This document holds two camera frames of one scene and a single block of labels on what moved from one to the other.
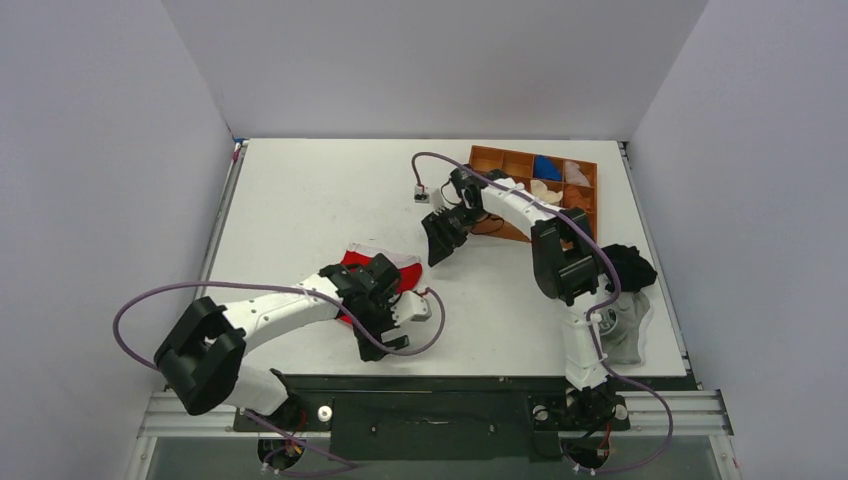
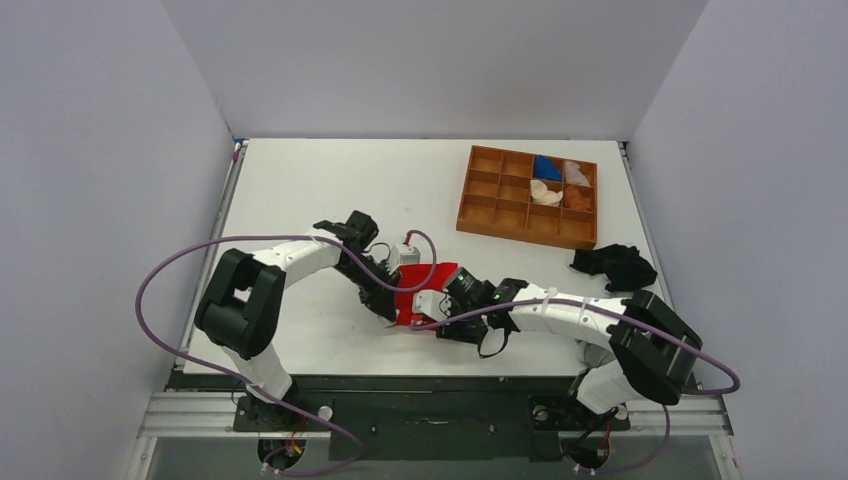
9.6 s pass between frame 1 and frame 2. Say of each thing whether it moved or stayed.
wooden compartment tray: stayed
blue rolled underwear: stayed
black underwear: stayed
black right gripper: moved
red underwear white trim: moved
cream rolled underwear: stayed
